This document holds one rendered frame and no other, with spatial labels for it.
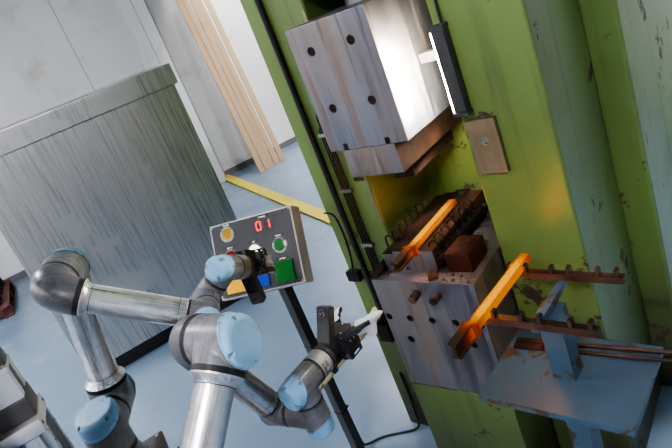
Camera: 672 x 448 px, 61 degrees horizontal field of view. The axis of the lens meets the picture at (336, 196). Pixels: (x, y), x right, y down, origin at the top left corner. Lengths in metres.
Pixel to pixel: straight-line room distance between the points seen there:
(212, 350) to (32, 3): 7.02
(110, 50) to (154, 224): 4.19
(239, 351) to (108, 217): 2.93
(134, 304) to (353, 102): 0.82
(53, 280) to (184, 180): 2.59
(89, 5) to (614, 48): 6.83
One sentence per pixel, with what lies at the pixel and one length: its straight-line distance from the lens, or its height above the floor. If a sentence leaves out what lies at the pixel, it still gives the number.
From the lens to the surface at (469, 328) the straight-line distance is 1.47.
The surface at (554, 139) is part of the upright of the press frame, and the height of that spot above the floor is 1.26.
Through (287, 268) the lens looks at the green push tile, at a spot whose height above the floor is 1.02.
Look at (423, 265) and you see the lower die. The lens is 1.88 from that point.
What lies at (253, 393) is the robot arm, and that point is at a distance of 1.52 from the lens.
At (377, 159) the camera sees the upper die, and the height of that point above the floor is 1.32.
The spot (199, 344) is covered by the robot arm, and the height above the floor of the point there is 1.27.
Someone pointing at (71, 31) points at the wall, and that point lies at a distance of 7.96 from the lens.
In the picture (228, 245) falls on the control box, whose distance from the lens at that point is 2.15.
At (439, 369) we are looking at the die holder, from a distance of 2.07.
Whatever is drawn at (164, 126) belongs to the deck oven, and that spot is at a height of 1.40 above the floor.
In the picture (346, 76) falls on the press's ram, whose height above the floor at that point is 1.59.
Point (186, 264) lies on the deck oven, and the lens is 4.23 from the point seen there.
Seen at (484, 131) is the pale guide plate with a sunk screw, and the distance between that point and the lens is 1.69.
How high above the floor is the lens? 1.83
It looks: 19 degrees down
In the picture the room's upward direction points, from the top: 22 degrees counter-clockwise
